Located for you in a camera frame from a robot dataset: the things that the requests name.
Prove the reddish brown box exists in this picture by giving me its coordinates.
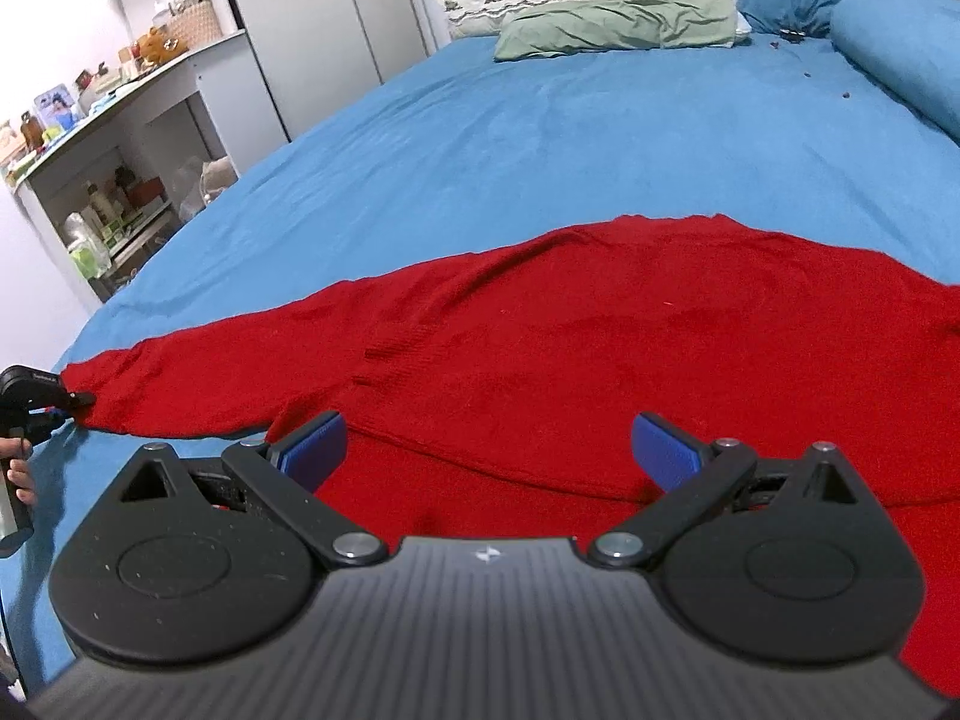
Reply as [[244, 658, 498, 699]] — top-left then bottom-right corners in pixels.
[[126, 175, 167, 209]]

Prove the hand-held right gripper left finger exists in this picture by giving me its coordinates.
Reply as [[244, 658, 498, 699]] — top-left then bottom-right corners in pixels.
[[111, 410, 390, 568]]

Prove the blue photo frame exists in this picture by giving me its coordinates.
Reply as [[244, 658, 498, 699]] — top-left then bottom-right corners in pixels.
[[33, 88, 81, 134]]

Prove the brown plush toy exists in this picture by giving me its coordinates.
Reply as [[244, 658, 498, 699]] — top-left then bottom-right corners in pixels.
[[137, 25, 190, 62]]

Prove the rolled blue duvet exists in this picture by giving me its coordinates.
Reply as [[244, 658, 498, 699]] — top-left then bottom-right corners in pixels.
[[828, 0, 960, 145]]

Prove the clear plastic bag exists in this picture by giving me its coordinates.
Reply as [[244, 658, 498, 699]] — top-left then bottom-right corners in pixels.
[[171, 154, 239, 217]]

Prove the green packet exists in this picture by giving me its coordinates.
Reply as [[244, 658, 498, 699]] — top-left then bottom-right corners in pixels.
[[66, 234, 115, 280]]

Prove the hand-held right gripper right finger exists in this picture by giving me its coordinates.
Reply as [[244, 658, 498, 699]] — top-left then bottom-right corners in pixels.
[[587, 412, 872, 569]]

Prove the blue bed sheet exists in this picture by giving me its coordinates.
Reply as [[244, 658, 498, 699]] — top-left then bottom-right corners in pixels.
[[0, 28, 960, 698]]

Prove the white shelf desk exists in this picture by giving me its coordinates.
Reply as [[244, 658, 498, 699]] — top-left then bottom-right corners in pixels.
[[6, 28, 292, 302]]

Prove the red knit sweater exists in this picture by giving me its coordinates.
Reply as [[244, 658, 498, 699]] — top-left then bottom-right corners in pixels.
[[60, 214, 960, 700]]

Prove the cream lotion bottle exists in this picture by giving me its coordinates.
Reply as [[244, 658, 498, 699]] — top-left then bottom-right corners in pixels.
[[82, 180, 115, 224]]

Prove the green pillow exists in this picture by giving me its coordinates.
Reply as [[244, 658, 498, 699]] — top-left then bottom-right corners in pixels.
[[493, 0, 745, 63]]

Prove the wicker basket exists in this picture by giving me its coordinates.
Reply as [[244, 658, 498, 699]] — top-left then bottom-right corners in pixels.
[[165, 0, 225, 50]]

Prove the person's left hand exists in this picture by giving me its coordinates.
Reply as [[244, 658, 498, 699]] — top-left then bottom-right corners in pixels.
[[0, 436, 38, 509]]

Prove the grey wardrobe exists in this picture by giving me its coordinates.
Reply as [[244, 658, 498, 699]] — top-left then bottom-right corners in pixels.
[[208, 0, 430, 145]]

